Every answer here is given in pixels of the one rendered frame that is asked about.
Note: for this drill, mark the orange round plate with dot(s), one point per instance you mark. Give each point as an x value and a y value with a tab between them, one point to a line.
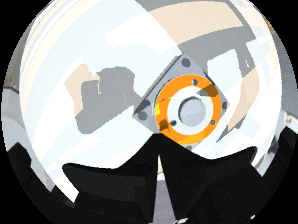
170	99

